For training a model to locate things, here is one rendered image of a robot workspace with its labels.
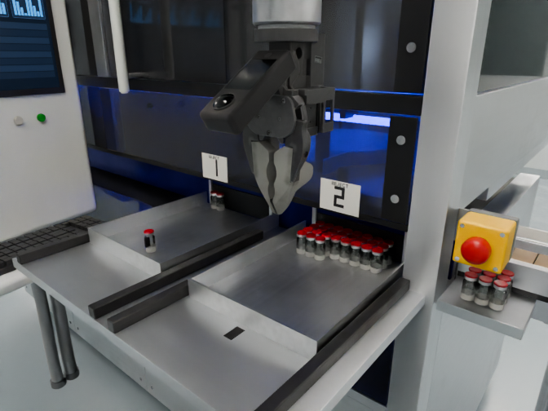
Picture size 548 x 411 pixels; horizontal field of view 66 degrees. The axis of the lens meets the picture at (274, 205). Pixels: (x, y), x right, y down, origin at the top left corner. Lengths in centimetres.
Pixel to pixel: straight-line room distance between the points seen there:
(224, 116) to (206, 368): 34
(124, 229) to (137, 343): 43
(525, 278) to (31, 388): 182
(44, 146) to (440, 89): 103
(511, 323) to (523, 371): 143
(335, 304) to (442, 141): 31
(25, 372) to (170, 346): 158
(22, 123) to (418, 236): 102
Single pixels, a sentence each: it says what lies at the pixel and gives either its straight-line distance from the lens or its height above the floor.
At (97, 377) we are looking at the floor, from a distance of 204.
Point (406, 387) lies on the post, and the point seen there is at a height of 67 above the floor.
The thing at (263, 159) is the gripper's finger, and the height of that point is 115.
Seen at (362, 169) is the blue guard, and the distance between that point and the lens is 76.
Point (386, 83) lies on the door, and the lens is 73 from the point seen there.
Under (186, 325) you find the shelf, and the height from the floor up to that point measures 88.
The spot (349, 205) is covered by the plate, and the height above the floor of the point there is 101.
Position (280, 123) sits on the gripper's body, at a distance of 47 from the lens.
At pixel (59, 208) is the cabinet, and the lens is 137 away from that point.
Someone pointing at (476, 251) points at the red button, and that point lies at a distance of 68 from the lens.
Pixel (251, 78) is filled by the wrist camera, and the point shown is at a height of 125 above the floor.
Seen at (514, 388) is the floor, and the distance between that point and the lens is 209.
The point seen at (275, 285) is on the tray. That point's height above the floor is 88.
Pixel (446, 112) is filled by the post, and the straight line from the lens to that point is 69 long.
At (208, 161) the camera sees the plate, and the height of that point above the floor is 103.
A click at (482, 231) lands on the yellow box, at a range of 70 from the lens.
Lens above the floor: 127
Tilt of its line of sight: 20 degrees down
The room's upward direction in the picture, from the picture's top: straight up
